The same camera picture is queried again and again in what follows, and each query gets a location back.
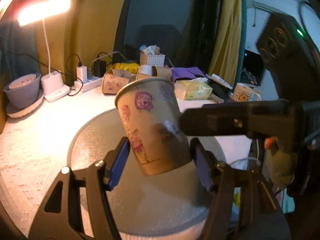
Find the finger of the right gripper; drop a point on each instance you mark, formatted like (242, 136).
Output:
(243, 118)

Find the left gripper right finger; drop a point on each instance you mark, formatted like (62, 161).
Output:
(243, 205)

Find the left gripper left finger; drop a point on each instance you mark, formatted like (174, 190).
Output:
(76, 205)

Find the paper cup with pink drawings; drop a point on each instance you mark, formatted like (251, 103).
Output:
(150, 115)

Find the right brown paper cup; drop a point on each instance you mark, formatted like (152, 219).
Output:
(161, 72)

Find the plain brown paper cup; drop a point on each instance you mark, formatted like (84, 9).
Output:
(141, 76)

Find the lying paper cup with drawings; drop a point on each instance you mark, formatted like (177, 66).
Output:
(112, 84)

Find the rear brown paper cup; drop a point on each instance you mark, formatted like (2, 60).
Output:
(121, 73)

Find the white cartoon mug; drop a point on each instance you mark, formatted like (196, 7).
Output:
(243, 93)

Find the black wallet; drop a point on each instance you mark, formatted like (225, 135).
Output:
(220, 90)

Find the black monitor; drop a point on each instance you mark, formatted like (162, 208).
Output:
(252, 69)

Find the white cream tube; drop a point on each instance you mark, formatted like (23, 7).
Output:
(219, 80)

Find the right yellow curtain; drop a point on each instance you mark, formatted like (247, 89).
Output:
(224, 61)

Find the yellow curtain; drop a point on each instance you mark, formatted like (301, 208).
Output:
(86, 29)
(224, 61)

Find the yellow tissue pack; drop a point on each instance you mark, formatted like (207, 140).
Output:
(195, 89)

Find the round grey warming pad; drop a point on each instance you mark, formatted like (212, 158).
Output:
(171, 205)

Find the purple cloth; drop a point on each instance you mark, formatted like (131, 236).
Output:
(190, 73)

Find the white plate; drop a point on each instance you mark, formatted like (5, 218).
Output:
(16, 113)

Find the white plastic basket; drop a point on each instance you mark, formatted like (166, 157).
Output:
(152, 60)

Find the white air conditioner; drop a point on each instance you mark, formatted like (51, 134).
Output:
(260, 6)

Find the white toilet paper roll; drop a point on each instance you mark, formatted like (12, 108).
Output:
(145, 69)

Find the white desk lamp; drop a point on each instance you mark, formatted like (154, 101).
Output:
(52, 83)

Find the white power strip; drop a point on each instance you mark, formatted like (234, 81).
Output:
(90, 84)

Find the yellow cloth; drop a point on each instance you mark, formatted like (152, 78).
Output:
(131, 67)

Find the white charger plug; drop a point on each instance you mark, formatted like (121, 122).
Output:
(81, 73)

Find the white bowl inside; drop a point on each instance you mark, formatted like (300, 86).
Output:
(22, 81)

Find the black power adapter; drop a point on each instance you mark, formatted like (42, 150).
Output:
(99, 68)

